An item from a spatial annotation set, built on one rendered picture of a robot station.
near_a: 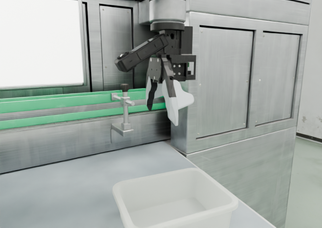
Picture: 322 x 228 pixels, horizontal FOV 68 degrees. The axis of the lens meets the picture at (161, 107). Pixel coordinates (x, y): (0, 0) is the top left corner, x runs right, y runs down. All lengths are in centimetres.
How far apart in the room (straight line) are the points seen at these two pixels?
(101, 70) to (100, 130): 30
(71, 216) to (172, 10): 49
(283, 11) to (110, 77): 79
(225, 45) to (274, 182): 76
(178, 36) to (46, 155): 58
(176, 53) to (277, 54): 74
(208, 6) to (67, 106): 57
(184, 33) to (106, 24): 62
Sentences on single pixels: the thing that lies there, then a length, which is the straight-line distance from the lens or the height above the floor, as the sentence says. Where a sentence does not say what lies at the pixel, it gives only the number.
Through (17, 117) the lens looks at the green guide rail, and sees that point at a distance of 85.
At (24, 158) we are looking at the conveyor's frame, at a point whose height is 79.
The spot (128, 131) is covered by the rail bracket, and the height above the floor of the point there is 85.
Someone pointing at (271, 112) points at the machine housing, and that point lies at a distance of 122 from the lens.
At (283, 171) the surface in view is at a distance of 142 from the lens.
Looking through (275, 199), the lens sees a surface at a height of 38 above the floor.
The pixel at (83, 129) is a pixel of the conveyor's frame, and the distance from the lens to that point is 87.
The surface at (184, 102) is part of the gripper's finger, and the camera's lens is 48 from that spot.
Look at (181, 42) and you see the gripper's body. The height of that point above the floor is 113.
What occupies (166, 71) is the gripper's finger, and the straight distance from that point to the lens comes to 47.
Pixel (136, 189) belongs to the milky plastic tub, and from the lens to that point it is 58.
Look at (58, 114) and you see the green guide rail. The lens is 86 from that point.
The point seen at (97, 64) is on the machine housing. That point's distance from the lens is 107.
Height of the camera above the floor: 110
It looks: 12 degrees down
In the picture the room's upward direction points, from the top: straight up
